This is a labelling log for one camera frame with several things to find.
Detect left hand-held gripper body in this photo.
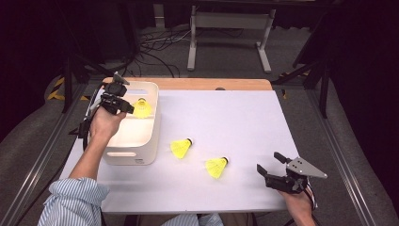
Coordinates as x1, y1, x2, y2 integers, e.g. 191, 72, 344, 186
99, 72, 131, 115

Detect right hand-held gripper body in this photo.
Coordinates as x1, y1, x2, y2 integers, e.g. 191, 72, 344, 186
263, 156, 328, 195

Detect yellow shuttlecock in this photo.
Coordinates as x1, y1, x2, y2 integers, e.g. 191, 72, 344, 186
169, 137, 194, 160
133, 97, 153, 120
205, 155, 230, 180

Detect white plastic bin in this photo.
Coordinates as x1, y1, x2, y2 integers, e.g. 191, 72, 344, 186
100, 80, 163, 167

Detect person's left hand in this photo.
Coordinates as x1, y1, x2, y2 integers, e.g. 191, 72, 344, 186
88, 105, 127, 143

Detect person's right hand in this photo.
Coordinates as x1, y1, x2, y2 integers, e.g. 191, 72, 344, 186
278, 187, 315, 226

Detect white table mat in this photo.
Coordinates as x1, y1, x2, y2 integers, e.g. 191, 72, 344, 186
59, 89, 318, 215

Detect black tripod stand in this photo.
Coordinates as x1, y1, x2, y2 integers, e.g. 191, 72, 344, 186
60, 53, 120, 114

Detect yellow black hazard tape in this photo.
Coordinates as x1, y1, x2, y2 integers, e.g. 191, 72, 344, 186
46, 76, 90, 102

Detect wooden table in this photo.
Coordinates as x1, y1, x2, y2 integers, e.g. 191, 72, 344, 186
99, 77, 273, 92

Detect black metal stand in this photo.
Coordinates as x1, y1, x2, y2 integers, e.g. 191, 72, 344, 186
271, 56, 333, 120

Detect striped shirt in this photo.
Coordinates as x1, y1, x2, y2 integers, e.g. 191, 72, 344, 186
37, 177, 225, 226

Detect right hand-held gripper cable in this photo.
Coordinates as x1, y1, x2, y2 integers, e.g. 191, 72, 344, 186
304, 184, 319, 212

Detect hand-held gripper cable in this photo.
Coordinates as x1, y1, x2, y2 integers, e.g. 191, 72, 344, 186
76, 82, 106, 150
304, 184, 319, 212

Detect left hand-held gripper cable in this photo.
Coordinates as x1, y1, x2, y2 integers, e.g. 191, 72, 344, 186
76, 82, 106, 150

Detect aluminium floor rail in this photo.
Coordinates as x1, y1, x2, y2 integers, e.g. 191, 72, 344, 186
305, 89, 377, 226
0, 83, 90, 226

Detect black floor cables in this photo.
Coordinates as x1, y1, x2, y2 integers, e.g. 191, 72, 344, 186
125, 27, 192, 78

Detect white metal frame stand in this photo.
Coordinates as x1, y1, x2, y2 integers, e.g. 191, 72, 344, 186
186, 4, 277, 73

